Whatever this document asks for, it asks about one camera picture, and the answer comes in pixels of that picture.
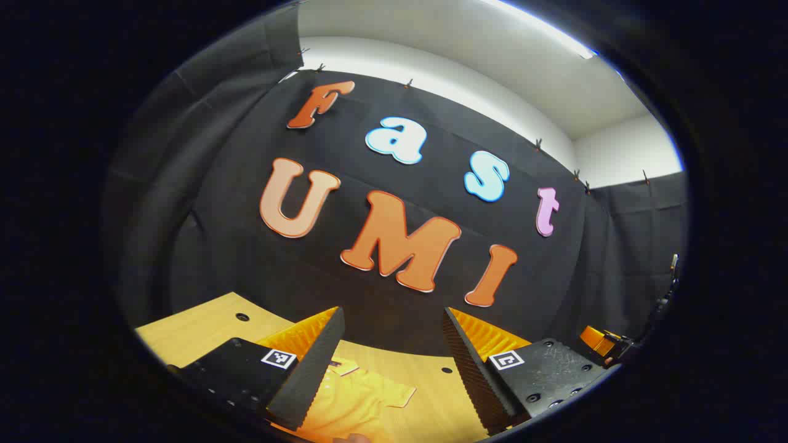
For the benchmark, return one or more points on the black backdrop cloth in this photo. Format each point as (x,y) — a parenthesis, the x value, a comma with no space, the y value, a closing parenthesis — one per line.
(246,246)

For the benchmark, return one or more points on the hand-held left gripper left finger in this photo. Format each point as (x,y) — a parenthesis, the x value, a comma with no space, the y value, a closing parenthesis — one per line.
(311,369)

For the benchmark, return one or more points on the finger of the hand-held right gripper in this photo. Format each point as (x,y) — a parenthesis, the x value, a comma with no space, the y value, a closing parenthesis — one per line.
(596,340)

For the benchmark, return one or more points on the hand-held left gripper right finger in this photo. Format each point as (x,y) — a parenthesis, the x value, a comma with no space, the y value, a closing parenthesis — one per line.
(471,369)

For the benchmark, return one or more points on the orange T-shirt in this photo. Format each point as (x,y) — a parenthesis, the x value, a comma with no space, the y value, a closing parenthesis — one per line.
(357,400)

